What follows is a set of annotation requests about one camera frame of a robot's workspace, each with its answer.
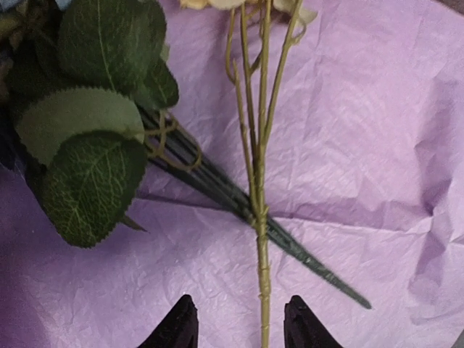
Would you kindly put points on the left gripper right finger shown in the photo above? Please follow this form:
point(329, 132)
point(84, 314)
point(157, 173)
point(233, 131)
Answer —
point(302, 329)

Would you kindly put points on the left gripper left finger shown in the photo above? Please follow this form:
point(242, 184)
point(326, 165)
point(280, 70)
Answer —
point(178, 329)

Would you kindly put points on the purple tissue paper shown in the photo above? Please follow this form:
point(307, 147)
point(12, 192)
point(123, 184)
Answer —
point(364, 168)

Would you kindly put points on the blue hydrangea flower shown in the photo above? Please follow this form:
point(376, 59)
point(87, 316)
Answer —
point(91, 97)

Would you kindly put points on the yellow rose bunch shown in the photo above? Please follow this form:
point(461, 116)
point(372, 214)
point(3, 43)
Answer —
point(246, 64)

